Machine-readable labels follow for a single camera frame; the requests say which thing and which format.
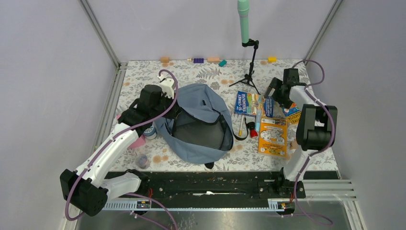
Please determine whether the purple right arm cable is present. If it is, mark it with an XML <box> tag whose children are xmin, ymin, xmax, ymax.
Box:
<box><xmin>281</xmin><ymin>59</ymin><xmax>336</xmax><ymax>227</ymax></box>

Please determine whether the white yellow pen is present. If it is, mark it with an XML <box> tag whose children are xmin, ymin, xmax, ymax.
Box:
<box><xmin>238</xmin><ymin>115</ymin><xmax>245</xmax><ymax>137</ymax></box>

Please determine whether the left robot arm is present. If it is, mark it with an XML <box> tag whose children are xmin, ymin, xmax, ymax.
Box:
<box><xmin>59</xmin><ymin>82</ymin><xmax>180</xmax><ymax>221</ymax></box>

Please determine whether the light blue glue tube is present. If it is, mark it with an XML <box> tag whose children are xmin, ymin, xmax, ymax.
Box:
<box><xmin>255</xmin><ymin>105</ymin><xmax>262</xmax><ymax>133</ymax></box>

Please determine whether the tan wooden puzzle piece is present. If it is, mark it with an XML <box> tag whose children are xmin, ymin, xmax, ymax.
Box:
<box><xmin>287</xmin><ymin>139</ymin><xmax>299</xmax><ymax>159</ymax></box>

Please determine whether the blue 91-storey treehouse book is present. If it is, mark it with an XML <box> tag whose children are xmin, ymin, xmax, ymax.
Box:
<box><xmin>234</xmin><ymin>91</ymin><xmax>274</xmax><ymax>118</ymax></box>

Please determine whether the yellow toy block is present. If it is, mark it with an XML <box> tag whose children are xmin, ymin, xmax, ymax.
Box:
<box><xmin>268</xmin><ymin>57</ymin><xmax>277</xmax><ymax>63</ymax></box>

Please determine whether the small tan wooden block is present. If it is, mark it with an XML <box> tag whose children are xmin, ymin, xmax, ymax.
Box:
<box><xmin>160</xmin><ymin>57</ymin><xmax>170</xmax><ymax>63</ymax></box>

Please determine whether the pink transparent pencil case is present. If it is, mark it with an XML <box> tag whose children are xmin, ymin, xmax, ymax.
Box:
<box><xmin>128</xmin><ymin>135</ymin><xmax>146</xmax><ymax>149</ymax></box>

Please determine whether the aluminium frame rail right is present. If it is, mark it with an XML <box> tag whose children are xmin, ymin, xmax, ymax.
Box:
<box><xmin>305</xmin><ymin>0</ymin><xmax>344</xmax><ymax>59</ymax></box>

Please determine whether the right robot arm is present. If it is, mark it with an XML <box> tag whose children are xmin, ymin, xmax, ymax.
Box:
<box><xmin>266</xmin><ymin>68</ymin><xmax>338</xmax><ymax>197</ymax></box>

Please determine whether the yellow 130-storey treehouse book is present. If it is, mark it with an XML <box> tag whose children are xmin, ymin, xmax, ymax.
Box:
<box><xmin>282</xmin><ymin>103</ymin><xmax>301</xmax><ymax>125</ymax></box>

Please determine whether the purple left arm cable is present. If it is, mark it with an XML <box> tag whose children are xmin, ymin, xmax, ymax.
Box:
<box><xmin>65</xmin><ymin>69</ymin><xmax>179</xmax><ymax>222</ymax></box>

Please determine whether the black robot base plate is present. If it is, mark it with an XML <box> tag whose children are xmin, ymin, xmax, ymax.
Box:
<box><xmin>136</xmin><ymin>171</ymin><xmax>306</xmax><ymax>203</ymax></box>

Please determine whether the long tan wooden block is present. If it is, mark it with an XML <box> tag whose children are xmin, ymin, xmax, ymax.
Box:
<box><xmin>207</xmin><ymin>57</ymin><xmax>221</xmax><ymax>63</ymax></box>

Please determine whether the blue round cleaning gel jar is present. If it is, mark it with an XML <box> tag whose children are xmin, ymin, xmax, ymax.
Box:
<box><xmin>143</xmin><ymin>124</ymin><xmax>157</xmax><ymax>140</ymax></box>

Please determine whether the black mini tripod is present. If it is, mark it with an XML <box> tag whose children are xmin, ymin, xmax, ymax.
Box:
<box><xmin>229</xmin><ymin>38</ymin><xmax>260</xmax><ymax>94</ymax></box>

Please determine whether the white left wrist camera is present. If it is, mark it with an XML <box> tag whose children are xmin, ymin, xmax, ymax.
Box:
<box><xmin>158</xmin><ymin>76</ymin><xmax>176</xmax><ymax>99</ymax></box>

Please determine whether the red black small toy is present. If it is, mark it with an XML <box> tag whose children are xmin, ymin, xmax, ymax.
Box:
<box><xmin>247</xmin><ymin>122</ymin><xmax>258</xmax><ymax>138</ymax></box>

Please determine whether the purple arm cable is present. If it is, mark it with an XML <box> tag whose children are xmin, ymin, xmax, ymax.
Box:
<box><xmin>281</xmin><ymin>59</ymin><xmax>336</xmax><ymax>227</ymax></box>
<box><xmin>65</xmin><ymin>69</ymin><xmax>179</xmax><ymax>222</ymax></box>

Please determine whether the mint green microphone handle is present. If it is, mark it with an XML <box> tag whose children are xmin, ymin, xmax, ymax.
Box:
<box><xmin>237</xmin><ymin>0</ymin><xmax>249</xmax><ymax>44</ymax></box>

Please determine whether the aluminium frame rail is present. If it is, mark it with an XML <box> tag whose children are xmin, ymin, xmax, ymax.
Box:
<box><xmin>79</xmin><ymin>0</ymin><xmax>128</xmax><ymax>151</ymax></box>
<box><xmin>305</xmin><ymin>0</ymin><xmax>344</xmax><ymax>59</ymax></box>

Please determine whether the teal toy block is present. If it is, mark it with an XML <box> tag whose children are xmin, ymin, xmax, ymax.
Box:
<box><xmin>218</xmin><ymin>60</ymin><xmax>227</xmax><ymax>67</ymax></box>

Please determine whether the small clear purple jar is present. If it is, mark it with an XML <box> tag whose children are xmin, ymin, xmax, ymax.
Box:
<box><xmin>135</xmin><ymin>154</ymin><xmax>150</xmax><ymax>169</ymax></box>

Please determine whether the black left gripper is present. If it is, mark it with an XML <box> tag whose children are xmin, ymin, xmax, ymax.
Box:
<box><xmin>151</xmin><ymin>91</ymin><xmax>182</xmax><ymax>119</ymax></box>

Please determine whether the white slotted cable duct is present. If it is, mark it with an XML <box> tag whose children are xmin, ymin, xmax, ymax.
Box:
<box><xmin>102</xmin><ymin>196</ymin><xmax>284</xmax><ymax>212</ymax></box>

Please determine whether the blue grey backpack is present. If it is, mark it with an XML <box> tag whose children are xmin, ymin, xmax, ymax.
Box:
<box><xmin>155</xmin><ymin>83</ymin><xmax>234</xmax><ymax>169</ymax></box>

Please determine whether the aluminium frame rail left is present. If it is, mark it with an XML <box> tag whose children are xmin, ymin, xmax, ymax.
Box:
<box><xmin>79</xmin><ymin>0</ymin><xmax>128</xmax><ymax>151</ymax></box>

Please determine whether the purple toy brick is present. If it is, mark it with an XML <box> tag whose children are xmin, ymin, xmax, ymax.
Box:
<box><xmin>193</xmin><ymin>58</ymin><xmax>204</xmax><ymax>64</ymax></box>

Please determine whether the orange activity book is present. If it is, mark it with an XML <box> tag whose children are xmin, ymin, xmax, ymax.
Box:
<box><xmin>258</xmin><ymin>117</ymin><xmax>288</xmax><ymax>157</ymax></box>

